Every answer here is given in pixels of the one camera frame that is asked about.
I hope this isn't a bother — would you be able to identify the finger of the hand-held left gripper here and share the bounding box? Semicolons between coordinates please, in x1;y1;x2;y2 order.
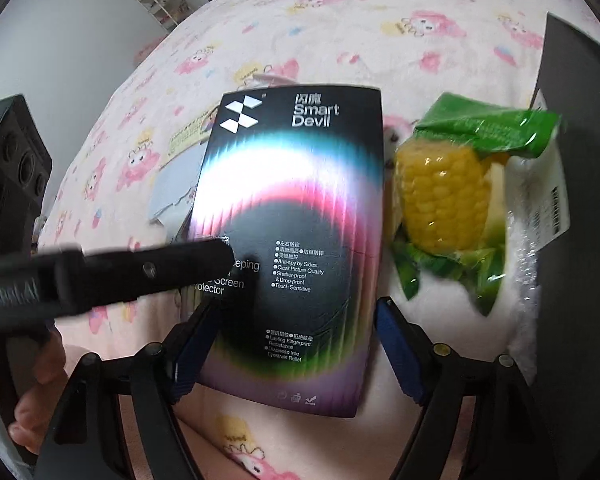
55;239;236;317

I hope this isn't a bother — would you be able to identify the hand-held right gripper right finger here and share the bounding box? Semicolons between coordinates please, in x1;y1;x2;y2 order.
375;297;563;480

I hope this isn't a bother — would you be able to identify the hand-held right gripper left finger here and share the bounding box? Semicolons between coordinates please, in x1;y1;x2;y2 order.
32;305;221;480

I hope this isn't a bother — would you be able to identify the black screen protector box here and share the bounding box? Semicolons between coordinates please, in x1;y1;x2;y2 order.
180;86;385;418

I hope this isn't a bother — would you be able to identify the grey shoe box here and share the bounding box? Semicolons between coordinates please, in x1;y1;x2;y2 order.
530;12;600;480

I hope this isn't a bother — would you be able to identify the person's left hand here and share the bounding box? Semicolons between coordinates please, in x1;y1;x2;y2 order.
7;332;77;453

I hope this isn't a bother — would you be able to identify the yellow label sachet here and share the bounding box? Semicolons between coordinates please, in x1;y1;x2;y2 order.
147;105;221;226

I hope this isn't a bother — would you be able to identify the green corn packet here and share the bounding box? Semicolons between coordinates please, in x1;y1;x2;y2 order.
390;92;571;321

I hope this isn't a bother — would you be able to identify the white shelf rack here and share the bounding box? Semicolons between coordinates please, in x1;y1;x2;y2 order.
130;0;193;31

